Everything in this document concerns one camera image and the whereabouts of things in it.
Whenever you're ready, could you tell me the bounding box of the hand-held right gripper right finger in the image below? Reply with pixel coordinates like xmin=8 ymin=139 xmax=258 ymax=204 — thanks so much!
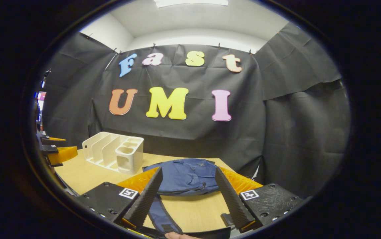
xmin=215 ymin=166 xmax=305 ymax=233

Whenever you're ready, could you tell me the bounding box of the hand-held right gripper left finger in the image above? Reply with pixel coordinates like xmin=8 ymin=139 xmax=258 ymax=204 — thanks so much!
xmin=76 ymin=167 xmax=163 ymax=229

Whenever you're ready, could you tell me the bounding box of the white plastic bookshelf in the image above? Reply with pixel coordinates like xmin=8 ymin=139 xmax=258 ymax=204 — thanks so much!
xmin=82 ymin=132 xmax=144 ymax=175

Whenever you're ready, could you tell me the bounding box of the blue schoolbag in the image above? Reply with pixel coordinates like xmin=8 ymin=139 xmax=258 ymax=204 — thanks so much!
xmin=137 ymin=158 xmax=235 ymax=239

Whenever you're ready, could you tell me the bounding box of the lit screen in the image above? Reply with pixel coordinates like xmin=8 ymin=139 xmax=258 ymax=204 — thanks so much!
xmin=34 ymin=70 xmax=51 ymax=133

